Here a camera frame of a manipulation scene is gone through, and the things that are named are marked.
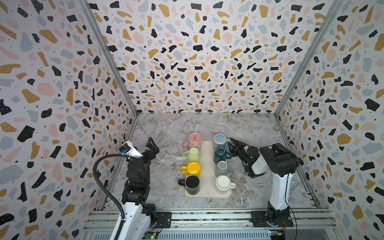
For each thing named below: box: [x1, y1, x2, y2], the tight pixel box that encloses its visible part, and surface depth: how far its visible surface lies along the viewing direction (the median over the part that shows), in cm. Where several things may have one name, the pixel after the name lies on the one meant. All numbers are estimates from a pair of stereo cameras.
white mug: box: [215, 174, 237, 193], surface depth 80 cm
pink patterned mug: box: [182, 132, 202, 151], surface depth 94 cm
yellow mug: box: [180, 161, 201, 178], surface depth 84 cm
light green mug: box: [182, 147, 200, 163], surface depth 90 cm
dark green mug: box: [213, 146, 232, 165], surface depth 89 cm
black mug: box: [178, 174, 201, 196], surface depth 80 cm
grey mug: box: [214, 160, 229, 177], surface depth 84 cm
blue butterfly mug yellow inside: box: [212, 133, 231, 151], surface depth 94 cm
